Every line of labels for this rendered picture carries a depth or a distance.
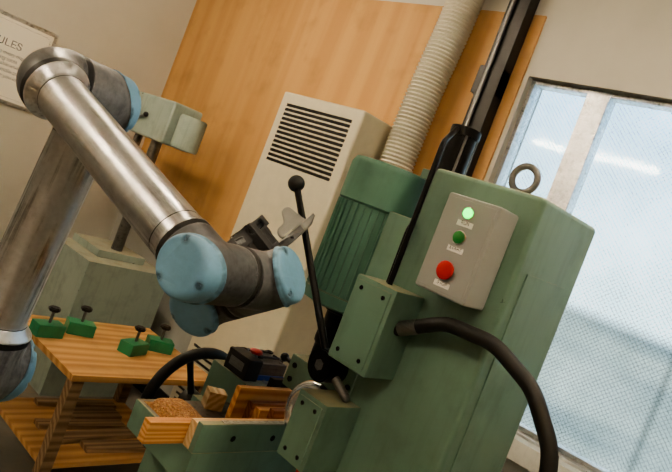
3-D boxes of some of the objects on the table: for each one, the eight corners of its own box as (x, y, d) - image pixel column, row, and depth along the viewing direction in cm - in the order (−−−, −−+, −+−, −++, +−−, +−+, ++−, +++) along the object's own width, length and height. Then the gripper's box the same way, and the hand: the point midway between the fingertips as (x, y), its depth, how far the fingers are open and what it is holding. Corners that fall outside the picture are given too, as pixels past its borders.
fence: (389, 443, 159) (397, 422, 158) (394, 447, 157) (403, 425, 157) (187, 449, 115) (198, 420, 115) (192, 454, 114) (203, 425, 114)
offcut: (221, 412, 138) (227, 395, 138) (204, 408, 136) (210, 391, 136) (217, 405, 141) (224, 389, 141) (200, 401, 139) (207, 385, 139)
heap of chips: (180, 402, 134) (185, 390, 134) (213, 433, 126) (218, 419, 126) (144, 401, 128) (149, 388, 128) (176, 433, 120) (182, 419, 120)
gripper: (257, 218, 112) (302, 182, 129) (187, 272, 121) (237, 232, 138) (289, 258, 112) (329, 216, 130) (216, 308, 122) (262, 263, 139)
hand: (290, 235), depth 134 cm, fingers closed on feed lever, 14 cm apart
